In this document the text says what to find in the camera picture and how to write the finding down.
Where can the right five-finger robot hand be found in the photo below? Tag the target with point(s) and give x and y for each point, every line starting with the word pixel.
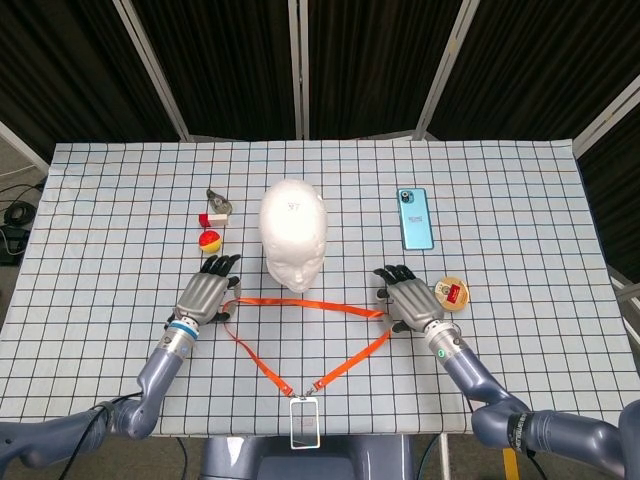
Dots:
pixel 415 302

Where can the left five-finger robot hand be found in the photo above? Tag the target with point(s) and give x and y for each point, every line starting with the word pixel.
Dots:
pixel 202 297

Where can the clear white-framed badge holder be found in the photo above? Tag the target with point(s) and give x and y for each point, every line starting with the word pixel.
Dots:
pixel 305 422

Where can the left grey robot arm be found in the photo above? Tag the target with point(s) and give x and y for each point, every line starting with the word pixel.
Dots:
pixel 155 370

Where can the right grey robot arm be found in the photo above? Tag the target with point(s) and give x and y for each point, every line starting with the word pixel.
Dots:
pixel 470 370

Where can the white foam mannequin head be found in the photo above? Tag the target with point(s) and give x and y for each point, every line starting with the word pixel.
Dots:
pixel 292 225

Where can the round beige tape tin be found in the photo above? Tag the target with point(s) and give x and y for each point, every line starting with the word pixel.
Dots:
pixel 452 295

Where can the red and yellow ball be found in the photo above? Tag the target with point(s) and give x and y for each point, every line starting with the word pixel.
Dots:
pixel 210 242

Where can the teal smartphone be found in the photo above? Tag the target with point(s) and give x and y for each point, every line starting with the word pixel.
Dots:
pixel 415 225

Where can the white and red eraser block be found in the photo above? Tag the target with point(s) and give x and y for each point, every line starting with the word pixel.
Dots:
pixel 217 219

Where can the grey metal clip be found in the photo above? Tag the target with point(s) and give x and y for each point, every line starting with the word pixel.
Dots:
pixel 219 202

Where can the grey robot torso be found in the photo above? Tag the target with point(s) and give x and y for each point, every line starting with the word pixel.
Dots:
pixel 310 465

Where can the black power adapter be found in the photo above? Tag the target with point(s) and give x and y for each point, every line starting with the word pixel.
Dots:
pixel 11 245

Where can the black screen panel white frame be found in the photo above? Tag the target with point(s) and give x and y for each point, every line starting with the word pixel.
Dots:
pixel 60 65
pixel 540 65
pixel 615 200
pixel 225 65
pixel 375 65

